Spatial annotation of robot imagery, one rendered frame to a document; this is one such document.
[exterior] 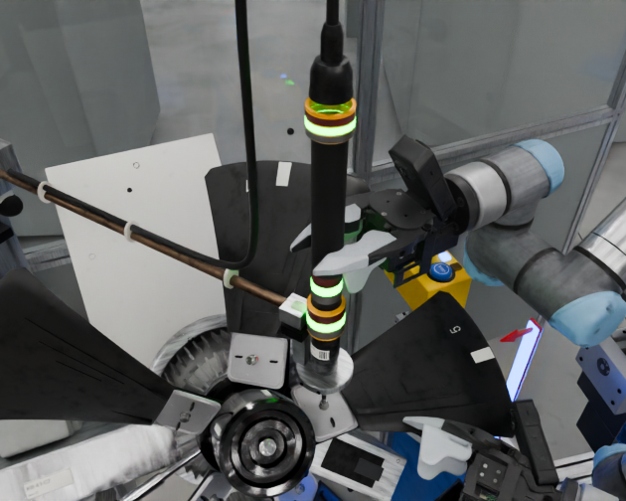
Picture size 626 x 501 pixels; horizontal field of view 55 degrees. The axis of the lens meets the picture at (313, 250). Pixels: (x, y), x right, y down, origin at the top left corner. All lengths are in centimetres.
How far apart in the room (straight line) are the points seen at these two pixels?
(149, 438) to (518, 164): 60
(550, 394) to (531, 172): 175
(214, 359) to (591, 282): 50
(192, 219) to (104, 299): 18
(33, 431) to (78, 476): 9
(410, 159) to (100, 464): 58
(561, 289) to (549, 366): 178
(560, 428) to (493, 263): 160
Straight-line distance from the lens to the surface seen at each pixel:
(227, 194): 82
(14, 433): 93
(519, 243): 79
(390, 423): 81
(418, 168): 59
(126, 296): 98
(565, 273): 76
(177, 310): 98
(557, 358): 256
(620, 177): 369
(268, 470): 75
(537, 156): 77
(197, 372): 88
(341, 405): 82
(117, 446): 89
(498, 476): 79
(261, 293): 72
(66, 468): 90
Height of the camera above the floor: 187
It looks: 42 degrees down
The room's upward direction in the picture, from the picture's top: straight up
